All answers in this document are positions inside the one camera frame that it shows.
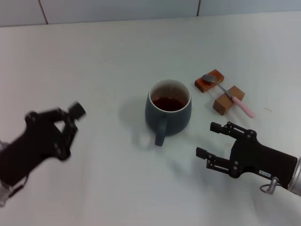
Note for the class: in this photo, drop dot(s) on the reddish flat wooden block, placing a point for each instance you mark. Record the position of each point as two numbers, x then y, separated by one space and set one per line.
207 87

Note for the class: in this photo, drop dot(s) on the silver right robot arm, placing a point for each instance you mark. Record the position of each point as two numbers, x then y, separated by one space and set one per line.
296 179

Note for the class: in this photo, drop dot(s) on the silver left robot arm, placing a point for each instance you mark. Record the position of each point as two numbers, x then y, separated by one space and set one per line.
3 194

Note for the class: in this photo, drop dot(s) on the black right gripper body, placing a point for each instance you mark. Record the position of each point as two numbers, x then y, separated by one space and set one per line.
258 157

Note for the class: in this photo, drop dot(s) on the light brown wooden block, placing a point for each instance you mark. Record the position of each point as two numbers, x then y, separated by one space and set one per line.
222 104

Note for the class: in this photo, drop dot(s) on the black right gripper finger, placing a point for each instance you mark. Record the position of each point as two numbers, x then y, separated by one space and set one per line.
216 127
218 162

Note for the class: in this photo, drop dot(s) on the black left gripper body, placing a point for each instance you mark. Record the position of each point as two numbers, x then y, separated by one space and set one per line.
33 146

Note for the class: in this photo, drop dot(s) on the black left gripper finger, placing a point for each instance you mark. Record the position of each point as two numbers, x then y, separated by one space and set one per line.
70 134
47 114

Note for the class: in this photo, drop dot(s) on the dark grey ceramic cup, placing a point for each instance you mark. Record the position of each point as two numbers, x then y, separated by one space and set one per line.
174 120

